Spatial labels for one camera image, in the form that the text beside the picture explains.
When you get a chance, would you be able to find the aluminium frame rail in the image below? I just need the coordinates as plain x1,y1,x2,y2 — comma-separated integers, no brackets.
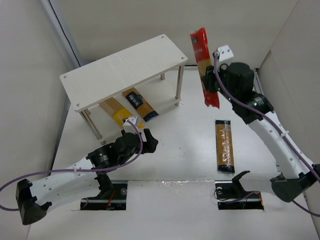
253,68,264,95

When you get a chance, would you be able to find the red spaghetti bag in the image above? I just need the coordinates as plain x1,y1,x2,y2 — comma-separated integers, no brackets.
190,27,220,109

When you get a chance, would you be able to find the dark-ended spaghetti bag with barcode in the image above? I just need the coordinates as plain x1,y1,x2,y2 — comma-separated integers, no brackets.
215,120,235,174

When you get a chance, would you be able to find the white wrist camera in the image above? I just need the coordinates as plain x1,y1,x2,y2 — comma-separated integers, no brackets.
213,45,234,63
122,116,139,134

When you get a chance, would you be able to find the blue-label spaghetti bag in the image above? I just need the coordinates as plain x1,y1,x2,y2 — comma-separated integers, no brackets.
122,87,159,122

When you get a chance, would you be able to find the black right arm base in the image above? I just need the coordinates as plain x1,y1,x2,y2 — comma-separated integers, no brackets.
213,170,264,210

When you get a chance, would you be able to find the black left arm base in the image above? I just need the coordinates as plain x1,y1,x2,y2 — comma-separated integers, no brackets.
80,181,128,211

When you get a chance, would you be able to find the white two-tier shelf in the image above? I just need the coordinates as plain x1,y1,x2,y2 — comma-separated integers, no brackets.
60,34,188,144

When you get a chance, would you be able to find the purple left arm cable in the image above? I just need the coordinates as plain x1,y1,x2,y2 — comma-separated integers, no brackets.
0,119,145,212

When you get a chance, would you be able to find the yellow-ended spaghetti bag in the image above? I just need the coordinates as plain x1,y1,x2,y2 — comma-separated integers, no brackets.
99,97,145,132

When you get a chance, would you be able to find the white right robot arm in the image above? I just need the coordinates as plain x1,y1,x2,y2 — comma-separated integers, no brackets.
214,62,320,203

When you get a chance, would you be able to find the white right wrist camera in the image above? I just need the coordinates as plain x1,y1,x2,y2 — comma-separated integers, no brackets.
213,45,234,63

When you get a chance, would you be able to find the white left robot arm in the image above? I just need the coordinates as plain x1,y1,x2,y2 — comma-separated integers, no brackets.
30,68,216,212

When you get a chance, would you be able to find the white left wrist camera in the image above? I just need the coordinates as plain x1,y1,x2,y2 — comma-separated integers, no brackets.
122,116,139,134

